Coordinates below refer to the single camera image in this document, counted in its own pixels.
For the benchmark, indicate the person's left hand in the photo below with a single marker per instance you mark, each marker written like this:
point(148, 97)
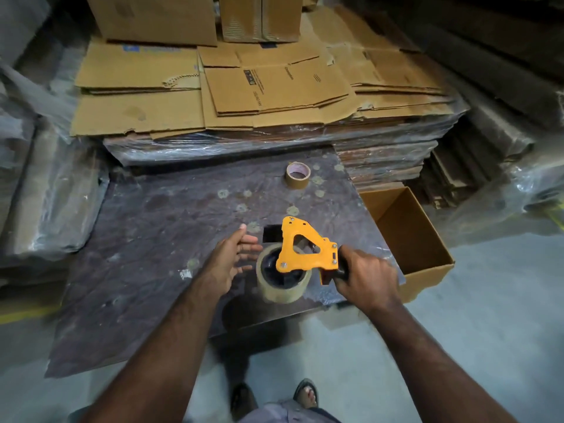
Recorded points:
point(222, 264)

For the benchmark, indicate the person's right hand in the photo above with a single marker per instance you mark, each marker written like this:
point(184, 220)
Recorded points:
point(370, 281)

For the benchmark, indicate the person's left thumb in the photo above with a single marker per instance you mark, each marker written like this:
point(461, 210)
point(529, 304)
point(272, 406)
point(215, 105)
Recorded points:
point(238, 234)

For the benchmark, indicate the person's right fingers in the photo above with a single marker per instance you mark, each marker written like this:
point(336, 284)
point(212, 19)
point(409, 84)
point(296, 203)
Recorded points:
point(343, 259)

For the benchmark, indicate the orange tape dispenser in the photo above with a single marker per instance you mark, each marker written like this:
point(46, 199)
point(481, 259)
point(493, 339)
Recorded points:
point(304, 255)

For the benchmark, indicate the person's left forearm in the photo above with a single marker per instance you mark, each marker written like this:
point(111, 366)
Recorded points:
point(163, 361)

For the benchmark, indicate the person's right forearm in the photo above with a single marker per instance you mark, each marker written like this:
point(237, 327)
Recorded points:
point(423, 361)

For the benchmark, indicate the large clear packing tape roll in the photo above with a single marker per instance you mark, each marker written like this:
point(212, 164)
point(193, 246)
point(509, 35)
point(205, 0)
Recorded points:
point(277, 292)

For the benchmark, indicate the open empty cardboard box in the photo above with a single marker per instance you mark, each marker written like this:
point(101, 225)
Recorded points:
point(414, 242)

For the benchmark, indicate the small brown tape roll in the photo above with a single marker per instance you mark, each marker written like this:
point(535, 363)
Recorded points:
point(297, 180)

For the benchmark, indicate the person's right sandalled foot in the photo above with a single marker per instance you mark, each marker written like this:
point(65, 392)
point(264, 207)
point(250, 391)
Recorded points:
point(307, 394)

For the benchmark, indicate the person's sandalled foot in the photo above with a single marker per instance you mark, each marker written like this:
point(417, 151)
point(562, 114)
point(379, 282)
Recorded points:
point(307, 394)
point(243, 400)

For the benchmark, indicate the plastic-wrapped stack of flattened cartons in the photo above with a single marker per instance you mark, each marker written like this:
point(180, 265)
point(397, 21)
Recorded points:
point(264, 96)

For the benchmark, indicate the person's grey clothing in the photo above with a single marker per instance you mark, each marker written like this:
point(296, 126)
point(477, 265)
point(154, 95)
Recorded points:
point(286, 414)

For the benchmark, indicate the person's left sandalled foot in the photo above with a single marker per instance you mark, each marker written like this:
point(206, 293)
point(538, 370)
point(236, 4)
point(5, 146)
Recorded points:
point(243, 400)

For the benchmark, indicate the dark stack of cardboard sheets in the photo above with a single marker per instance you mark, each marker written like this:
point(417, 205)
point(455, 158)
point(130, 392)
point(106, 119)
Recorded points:
point(476, 140)

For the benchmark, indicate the plastic-wrapped bundles of cardboard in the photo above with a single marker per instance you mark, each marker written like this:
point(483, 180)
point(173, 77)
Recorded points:
point(48, 193)

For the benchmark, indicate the crumpled clear plastic wrap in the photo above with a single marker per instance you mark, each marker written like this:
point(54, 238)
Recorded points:
point(524, 184)

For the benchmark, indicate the small upright cardboard box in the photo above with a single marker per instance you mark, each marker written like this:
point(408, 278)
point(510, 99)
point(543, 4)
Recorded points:
point(260, 17)

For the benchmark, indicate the large upright cardboard box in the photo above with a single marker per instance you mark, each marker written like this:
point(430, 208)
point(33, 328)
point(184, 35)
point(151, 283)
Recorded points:
point(150, 17)

